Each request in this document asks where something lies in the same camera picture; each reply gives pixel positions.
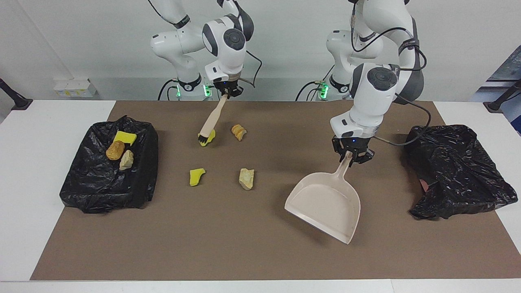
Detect beige brush with black bristles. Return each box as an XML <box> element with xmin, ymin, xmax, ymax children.
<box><xmin>197</xmin><ymin>94</ymin><xmax>229</xmax><ymax>147</ymax></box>

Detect yellow sponge piece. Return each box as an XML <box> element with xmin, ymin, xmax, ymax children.
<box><xmin>189</xmin><ymin>168</ymin><xmax>206</xmax><ymax>187</ymax></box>
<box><xmin>113</xmin><ymin>130</ymin><xmax>138</xmax><ymax>146</ymax></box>
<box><xmin>198</xmin><ymin>129</ymin><xmax>217</xmax><ymax>148</ymax></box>

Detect beige plastic dustpan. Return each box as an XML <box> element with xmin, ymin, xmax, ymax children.
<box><xmin>284</xmin><ymin>151</ymin><xmax>361</xmax><ymax>245</ymax></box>

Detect pale bread chunk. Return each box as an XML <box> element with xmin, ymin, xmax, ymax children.
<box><xmin>239</xmin><ymin>168</ymin><xmax>255</xmax><ymax>191</ymax></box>

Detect striped croissant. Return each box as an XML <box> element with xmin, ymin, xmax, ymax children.
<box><xmin>119</xmin><ymin>149</ymin><xmax>134</xmax><ymax>171</ymax></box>

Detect brown bread roll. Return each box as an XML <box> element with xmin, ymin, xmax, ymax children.
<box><xmin>105</xmin><ymin>140</ymin><xmax>126</xmax><ymax>161</ymax></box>

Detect crumpled black bag-lined bin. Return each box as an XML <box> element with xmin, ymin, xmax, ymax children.
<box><xmin>404</xmin><ymin>125</ymin><xmax>519</xmax><ymax>221</ymax></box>

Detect boxy black bag-lined bin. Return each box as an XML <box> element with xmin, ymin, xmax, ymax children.
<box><xmin>59</xmin><ymin>115</ymin><xmax>159</xmax><ymax>214</ymax></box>

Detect brown table mat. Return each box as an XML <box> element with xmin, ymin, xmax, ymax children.
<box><xmin>31</xmin><ymin>101</ymin><xmax>521</xmax><ymax>281</ymax></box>

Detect black stand foot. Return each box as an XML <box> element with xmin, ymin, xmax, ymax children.
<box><xmin>0</xmin><ymin>77</ymin><xmax>33</xmax><ymax>111</ymax></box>
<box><xmin>483</xmin><ymin>79</ymin><xmax>521</xmax><ymax>114</ymax></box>

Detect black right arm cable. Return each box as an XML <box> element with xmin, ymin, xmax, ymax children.
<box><xmin>147</xmin><ymin>0</ymin><xmax>263</xmax><ymax>88</ymax></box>

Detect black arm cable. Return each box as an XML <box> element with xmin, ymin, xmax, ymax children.
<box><xmin>349</xmin><ymin>4</ymin><xmax>432</xmax><ymax>146</ymax></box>
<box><xmin>147</xmin><ymin>0</ymin><xmax>263</xmax><ymax>88</ymax></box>

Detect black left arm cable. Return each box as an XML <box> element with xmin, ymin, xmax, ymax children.
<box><xmin>349</xmin><ymin>4</ymin><xmax>432</xmax><ymax>146</ymax></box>

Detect black right base cable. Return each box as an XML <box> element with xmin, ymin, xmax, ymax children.
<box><xmin>158</xmin><ymin>79</ymin><xmax>180</xmax><ymax>101</ymax></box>

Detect black base cable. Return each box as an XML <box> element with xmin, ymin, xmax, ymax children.
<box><xmin>158</xmin><ymin>79</ymin><xmax>180</xmax><ymax>101</ymax></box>
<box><xmin>295</xmin><ymin>61</ymin><xmax>336</xmax><ymax>101</ymax></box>

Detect black left base cable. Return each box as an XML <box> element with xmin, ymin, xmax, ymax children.
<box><xmin>295</xmin><ymin>61</ymin><xmax>336</xmax><ymax>101</ymax></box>

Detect white wall socket box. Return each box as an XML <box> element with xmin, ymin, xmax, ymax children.
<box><xmin>53</xmin><ymin>78</ymin><xmax>98</xmax><ymax>98</ymax></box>

